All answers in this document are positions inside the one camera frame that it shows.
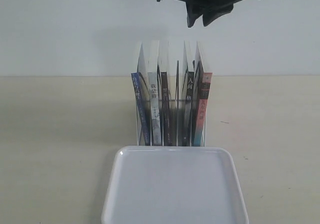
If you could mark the dark brown spine book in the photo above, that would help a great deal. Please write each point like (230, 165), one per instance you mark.
(163, 65)

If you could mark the blue moon cover book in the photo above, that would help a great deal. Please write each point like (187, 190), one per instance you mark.
(142, 98)

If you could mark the pink red spine book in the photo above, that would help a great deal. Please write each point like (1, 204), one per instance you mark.
(203, 79)

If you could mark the grey white spine book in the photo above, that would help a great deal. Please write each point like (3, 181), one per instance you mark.
(152, 75)

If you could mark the black green spine book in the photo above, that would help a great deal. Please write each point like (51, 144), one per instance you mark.
(187, 92)

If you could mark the clear acrylic book rack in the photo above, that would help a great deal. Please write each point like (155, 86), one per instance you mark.
(176, 101)

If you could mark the white plastic tray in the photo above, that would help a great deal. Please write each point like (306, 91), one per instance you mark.
(173, 185)

